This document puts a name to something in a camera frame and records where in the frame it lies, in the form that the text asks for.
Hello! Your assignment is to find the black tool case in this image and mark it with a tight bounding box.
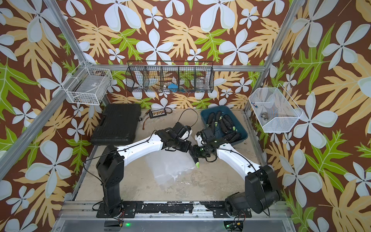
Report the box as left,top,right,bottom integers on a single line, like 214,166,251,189
90,103,141,146

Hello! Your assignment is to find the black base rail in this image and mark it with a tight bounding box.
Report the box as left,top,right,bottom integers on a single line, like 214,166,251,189
92,201,252,219

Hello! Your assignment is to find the stack of clear bags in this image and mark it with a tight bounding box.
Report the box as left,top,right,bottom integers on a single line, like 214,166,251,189
144,150,201,190

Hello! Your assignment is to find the small black electronics board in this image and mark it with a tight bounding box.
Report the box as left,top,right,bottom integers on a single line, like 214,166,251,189
149,109,167,119

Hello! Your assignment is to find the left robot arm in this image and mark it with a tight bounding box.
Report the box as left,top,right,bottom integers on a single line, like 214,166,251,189
96,122,192,219

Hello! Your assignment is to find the teal plastic bin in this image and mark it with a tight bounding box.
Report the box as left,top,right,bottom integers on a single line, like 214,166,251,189
201,106,248,146

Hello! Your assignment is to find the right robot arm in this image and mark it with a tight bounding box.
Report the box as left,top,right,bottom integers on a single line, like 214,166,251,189
189,128,281,216

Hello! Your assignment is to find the white wire basket left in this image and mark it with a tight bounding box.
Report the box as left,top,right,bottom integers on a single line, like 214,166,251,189
63,61,113,105

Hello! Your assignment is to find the white mesh basket right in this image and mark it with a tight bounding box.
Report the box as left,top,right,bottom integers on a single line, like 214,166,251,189
248,84,303,133

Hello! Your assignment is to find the purple eggplant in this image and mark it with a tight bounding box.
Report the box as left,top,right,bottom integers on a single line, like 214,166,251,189
189,150,200,168

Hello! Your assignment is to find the black wire basket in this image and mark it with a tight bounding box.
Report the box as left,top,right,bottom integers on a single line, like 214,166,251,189
124,61,214,93

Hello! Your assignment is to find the pile of eggplants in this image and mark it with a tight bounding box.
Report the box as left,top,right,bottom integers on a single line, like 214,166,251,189
206,111,242,143

